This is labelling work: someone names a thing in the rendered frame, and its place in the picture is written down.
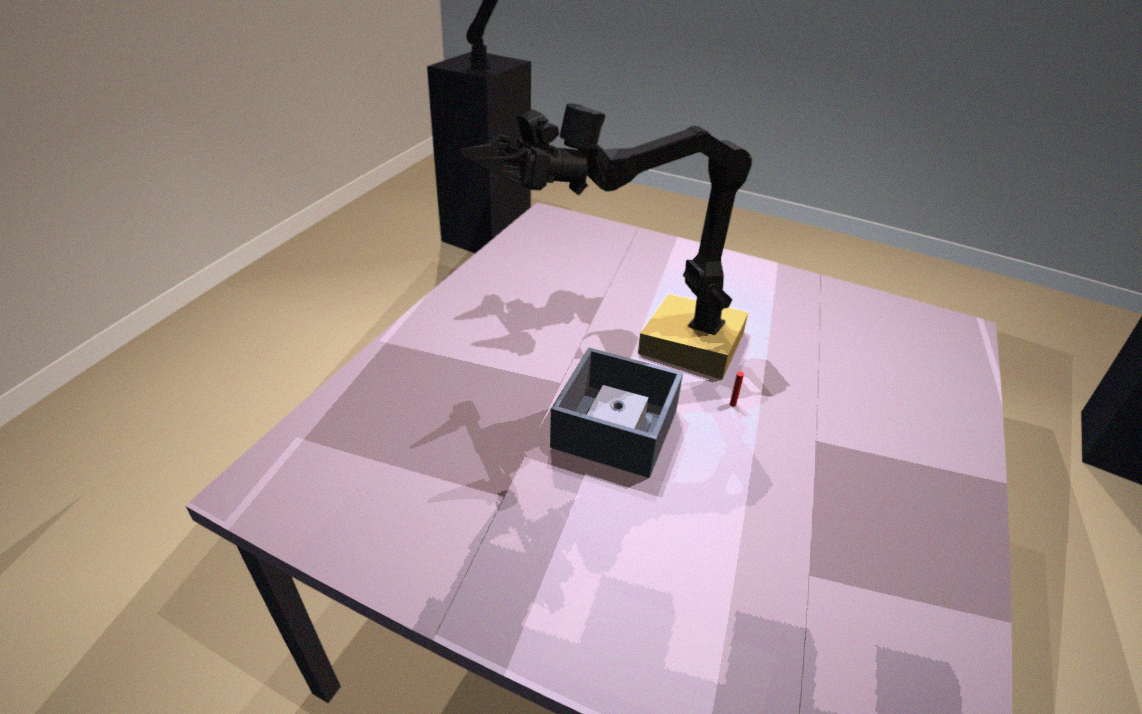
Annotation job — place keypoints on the dark red peg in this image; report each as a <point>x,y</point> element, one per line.
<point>736,389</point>

